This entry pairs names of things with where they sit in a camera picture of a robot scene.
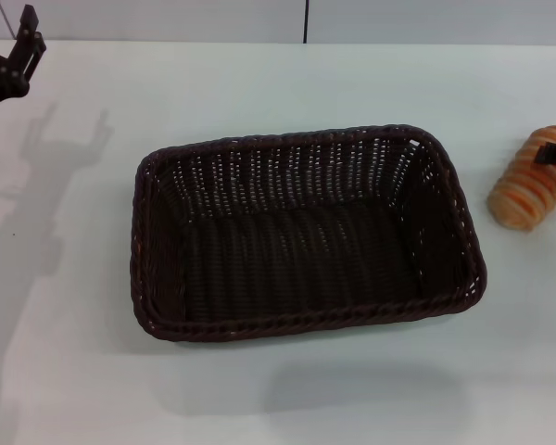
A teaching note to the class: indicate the dark brown woven basket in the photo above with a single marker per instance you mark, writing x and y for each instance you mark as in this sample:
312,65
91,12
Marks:
306,259

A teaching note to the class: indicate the orange striped bread roll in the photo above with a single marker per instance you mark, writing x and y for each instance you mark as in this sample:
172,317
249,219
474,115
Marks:
519,194

